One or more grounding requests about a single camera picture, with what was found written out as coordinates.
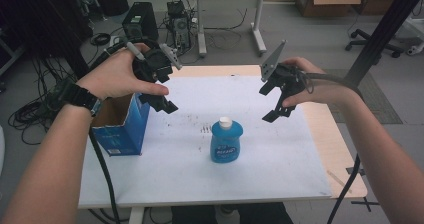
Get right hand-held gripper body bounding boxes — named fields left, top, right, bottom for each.
left=260, top=39, right=308, bottom=100

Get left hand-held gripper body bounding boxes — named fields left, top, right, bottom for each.
left=132, top=43, right=184, bottom=83

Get person's right hand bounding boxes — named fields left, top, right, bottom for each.
left=281, top=56, right=363, bottom=109

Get person's left hand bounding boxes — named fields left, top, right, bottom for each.
left=76, top=42, right=170, bottom=101

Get grey marker pen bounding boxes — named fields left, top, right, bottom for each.
left=125, top=41, right=147, bottom=62

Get blue cardboard box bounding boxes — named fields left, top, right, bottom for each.
left=90, top=92, right=151, bottom=157

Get black computer tower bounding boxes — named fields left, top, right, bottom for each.
left=121, top=1, right=160, bottom=42

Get open grey computer case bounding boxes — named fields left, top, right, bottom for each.
left=166, top=0, right=192, bottom=53

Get white table mat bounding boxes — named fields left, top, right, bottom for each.
left=77, top=75, right=333, bottom=209

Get blue bottle with white cap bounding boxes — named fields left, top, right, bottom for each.
left=209, top=116, right=245, bottom=164

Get black wristwatch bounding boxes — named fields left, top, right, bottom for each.
left=60, top=79, right=105, bottom=117

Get black office chair base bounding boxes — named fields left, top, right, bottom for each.
left=344, top=28, right=405, bottom=59

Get grey floor mat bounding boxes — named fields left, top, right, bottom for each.
left=322, top=68, right=404, bottom=125

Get black metal stand pole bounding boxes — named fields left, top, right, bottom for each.
left=342, top=0, right=424, bottom=89

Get person's dark trousers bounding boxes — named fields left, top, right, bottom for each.
left=170, top=201, right=295, bottom=224

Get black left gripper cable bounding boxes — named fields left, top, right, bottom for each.
left=87, top=129, right=122, bottom=224

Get black floor cable bundle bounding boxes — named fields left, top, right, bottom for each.
left=7, top=55, right=79, bottom=146

